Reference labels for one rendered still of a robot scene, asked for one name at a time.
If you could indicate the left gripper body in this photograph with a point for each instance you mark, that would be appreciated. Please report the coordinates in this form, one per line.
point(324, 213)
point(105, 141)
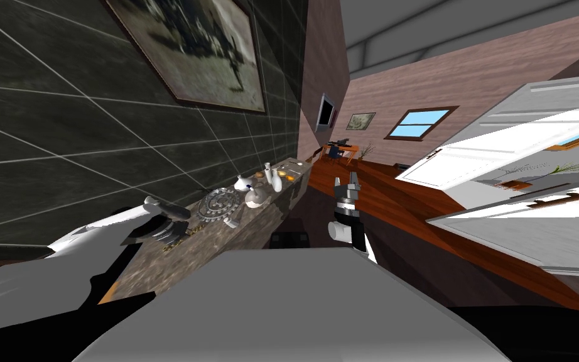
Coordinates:
point(161, 232)

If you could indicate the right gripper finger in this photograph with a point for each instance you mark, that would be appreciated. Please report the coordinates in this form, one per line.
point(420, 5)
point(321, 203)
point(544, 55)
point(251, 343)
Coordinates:
point(337, 183)
point(356, 180)

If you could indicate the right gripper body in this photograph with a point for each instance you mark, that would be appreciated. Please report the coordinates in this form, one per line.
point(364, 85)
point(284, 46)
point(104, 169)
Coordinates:
point(348, 193)

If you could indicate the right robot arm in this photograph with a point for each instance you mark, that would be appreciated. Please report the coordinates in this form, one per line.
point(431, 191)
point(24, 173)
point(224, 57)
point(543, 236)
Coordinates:
point(351, 234)

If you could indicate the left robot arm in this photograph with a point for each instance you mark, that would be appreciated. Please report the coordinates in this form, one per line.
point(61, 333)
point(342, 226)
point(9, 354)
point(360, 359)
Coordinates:
point(43, 281)

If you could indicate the dry twig plant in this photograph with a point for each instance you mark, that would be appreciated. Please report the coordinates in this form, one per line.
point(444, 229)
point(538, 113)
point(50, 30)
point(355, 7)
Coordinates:
point(367, 151)

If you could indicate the orange wooden desk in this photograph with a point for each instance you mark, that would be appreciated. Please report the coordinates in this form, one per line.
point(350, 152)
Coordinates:
point(340, 149)

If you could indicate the small framed picture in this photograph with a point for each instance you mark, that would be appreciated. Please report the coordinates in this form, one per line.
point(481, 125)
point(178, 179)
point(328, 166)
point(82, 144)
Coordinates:
point(361, 121)

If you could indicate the wide white bottle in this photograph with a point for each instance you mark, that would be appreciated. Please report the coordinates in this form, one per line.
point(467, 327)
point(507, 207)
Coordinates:
point(277, 182)

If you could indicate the round grey metal trivet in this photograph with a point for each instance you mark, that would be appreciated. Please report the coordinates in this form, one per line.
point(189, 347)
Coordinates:
point(219, 204)

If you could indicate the slim white bottle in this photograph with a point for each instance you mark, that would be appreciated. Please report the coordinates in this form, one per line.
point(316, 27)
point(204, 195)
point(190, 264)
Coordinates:
point(268, 173)

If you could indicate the small grey cup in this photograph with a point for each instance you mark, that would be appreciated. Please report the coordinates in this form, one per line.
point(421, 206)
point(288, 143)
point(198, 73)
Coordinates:
point(230, 222)

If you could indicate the brown bread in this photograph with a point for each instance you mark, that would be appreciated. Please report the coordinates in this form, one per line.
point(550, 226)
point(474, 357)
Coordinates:
point(260, 175)

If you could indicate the round white grey jug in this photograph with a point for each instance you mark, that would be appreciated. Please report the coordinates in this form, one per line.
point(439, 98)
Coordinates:
point(256, 198)

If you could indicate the brown framed window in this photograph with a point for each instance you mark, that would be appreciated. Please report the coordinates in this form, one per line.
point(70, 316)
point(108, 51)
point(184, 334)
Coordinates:
point(420, 123)

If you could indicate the small white teapot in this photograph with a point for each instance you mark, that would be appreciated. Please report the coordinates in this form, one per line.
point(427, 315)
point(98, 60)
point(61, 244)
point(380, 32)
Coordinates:
point(242, 184)

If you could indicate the white cabinet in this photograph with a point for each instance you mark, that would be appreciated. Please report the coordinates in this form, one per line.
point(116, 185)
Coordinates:
point(520, 151)

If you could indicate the large dark framed picture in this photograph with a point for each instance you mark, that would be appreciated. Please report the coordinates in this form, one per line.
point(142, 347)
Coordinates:
point(194, 48)

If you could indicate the wall television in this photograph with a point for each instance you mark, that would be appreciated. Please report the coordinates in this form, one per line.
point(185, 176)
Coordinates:
point(325, 113)

